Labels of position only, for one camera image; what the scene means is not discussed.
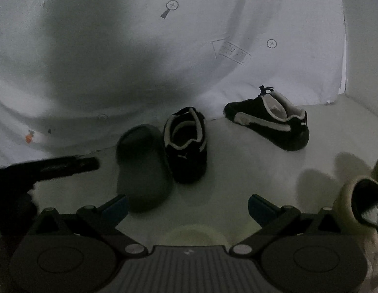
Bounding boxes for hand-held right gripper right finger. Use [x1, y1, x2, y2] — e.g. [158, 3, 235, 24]
[230, 193, 350, 257]

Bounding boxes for white printed bed sheet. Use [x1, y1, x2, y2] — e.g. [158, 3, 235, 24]
[0, 0, 349, 171]

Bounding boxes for grey slipper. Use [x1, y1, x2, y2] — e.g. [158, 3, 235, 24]
[116, 124, 173, 214]

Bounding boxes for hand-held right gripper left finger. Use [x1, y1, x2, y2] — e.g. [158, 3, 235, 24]
[28, 194, 148, 257]

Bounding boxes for yellow-green slipper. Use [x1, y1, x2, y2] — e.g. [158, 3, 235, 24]
[162, 224, 231, 247]

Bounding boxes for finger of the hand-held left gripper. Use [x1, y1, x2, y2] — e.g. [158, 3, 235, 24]
[33, 156, 101, 182]

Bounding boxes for black sneaker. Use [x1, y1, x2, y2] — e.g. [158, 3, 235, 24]
[223, 85, 310, 152]
[162, 107, 208, 185]

